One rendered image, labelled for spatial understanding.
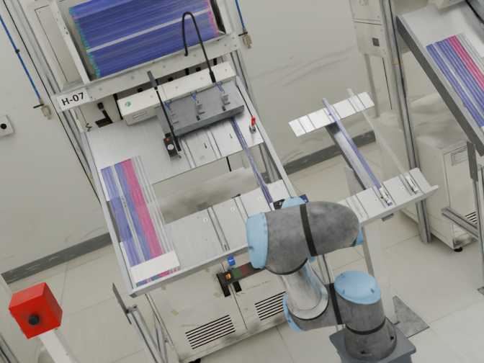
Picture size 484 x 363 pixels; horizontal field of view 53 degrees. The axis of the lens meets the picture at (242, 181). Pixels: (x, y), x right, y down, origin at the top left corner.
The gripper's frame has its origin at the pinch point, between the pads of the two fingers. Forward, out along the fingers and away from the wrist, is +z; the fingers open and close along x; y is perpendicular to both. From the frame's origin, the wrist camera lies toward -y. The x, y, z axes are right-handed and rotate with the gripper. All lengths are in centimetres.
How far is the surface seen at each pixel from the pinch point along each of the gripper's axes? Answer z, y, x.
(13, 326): 82, -33, -135
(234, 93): -3, -63, 4
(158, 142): 2, -57, -31
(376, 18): 14, -86, 85
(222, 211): 2.4, -19.0, -18.0
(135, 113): -4, -70, -36
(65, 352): 28, 2, -95
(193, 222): 2.4, -19.3, -29.8
